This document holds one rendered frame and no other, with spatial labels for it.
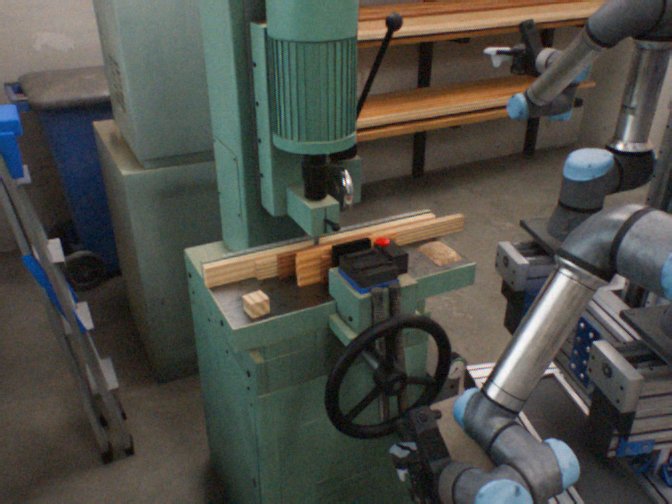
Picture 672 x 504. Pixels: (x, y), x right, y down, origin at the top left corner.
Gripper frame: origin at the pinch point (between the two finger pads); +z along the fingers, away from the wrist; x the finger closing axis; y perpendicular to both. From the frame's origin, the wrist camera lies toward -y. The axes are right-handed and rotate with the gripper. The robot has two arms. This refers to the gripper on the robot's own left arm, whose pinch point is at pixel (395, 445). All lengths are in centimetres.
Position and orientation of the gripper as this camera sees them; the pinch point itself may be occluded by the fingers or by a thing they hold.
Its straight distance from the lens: 131.0
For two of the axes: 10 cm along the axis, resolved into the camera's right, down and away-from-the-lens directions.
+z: -3.9, 0.7, 9.2
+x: 8.9, -2.1, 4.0
